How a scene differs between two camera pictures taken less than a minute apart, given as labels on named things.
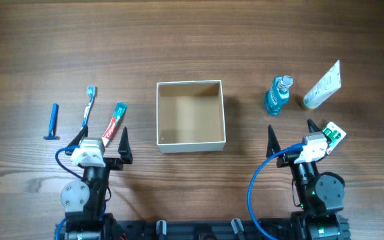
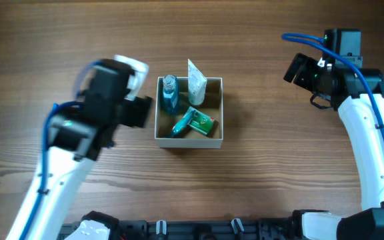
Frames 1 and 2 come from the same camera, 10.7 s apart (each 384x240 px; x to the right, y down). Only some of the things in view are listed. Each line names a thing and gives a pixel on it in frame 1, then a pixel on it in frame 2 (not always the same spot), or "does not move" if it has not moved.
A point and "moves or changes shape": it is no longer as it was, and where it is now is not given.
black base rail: x=201 y=229 does not move
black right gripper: x=287 y=159 → x=296 y=69
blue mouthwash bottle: x=279 y=94 → x=171 y=94
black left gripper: x=111 y=163 → x=139 y=111
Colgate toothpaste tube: x=119 y=116 moves or changes shape
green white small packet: x=336 y=135 → x=202 y=123
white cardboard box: x=190 y=117 does not move
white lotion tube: x=329 y=86 moves or changes shape
